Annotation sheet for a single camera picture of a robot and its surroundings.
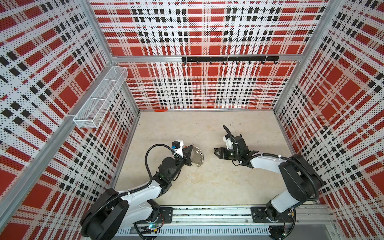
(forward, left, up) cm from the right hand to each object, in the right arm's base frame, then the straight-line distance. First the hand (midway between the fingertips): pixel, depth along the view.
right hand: (217, 153), depth 90 cm
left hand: (-3, +15, +11) cm, 18 cm away
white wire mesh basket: (+21, +77, +16) cm, 81 cm away
